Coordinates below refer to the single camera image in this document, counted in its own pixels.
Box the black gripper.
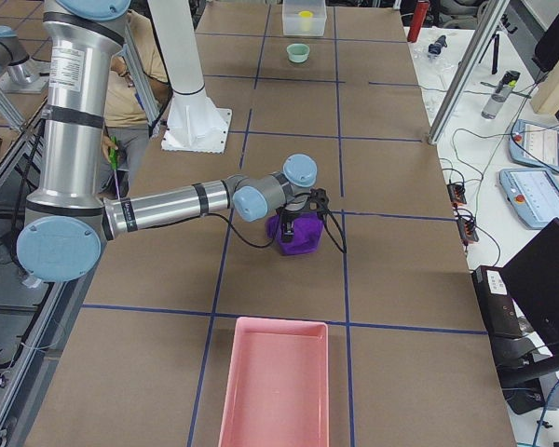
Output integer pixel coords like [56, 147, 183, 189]
[279, 202, 307, 242]

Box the purple cloth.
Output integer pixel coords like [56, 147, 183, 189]
[266, 213, 323, 256]

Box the mint green bowl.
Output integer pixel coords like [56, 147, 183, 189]
[286, 43, 310, 63]

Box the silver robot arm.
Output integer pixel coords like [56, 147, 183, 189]
[0, 25, 49, 94]
[16, 1, 318, 282]

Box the black desktop computer box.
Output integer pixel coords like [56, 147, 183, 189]
[471, 265, 535, 339]

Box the pink plastic bin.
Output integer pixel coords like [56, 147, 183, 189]
[218, 317, 330, 446]

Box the orange terminal block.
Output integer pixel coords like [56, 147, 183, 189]
[447, 183, 467, 207]
[457, 215, 479, 246]

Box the seated person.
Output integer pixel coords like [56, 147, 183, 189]
[96, 7, 170, 194]

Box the clear plastic bin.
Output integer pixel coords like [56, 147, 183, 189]
[282, 0, 327, 37]

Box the crumpled clear plastic wrap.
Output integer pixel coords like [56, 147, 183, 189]
[410, 43, 453, 123]

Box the blue folded umbrella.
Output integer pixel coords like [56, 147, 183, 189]
[428, 34, 447, 57]

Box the clear water bottle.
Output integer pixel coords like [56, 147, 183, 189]
[481, 70, 520, 119]

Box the lower teach pendant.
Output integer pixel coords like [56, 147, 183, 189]
[498, 168, 559, 229]

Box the teach pendant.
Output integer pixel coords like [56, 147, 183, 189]
[509, 119, 559, 173]
[498, 168, 559, 229]

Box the red metal bottle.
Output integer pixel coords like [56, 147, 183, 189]
[407, 0, 430, 43]

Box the upper teach pendant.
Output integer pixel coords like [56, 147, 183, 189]
[509, 119, 559, 173]

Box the black monitor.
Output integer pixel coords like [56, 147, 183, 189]
[500, 218, 559, 353]

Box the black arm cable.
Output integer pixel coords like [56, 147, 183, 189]
[209, 204, 348, 255]

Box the white column pedestal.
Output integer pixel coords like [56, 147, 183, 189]
[148, 0, 232, 154]

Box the green handled tool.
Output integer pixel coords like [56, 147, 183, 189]
[109, 135, 121, 200]

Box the aluminium frame post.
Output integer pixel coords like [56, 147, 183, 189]
[427, 0, 510, 145]

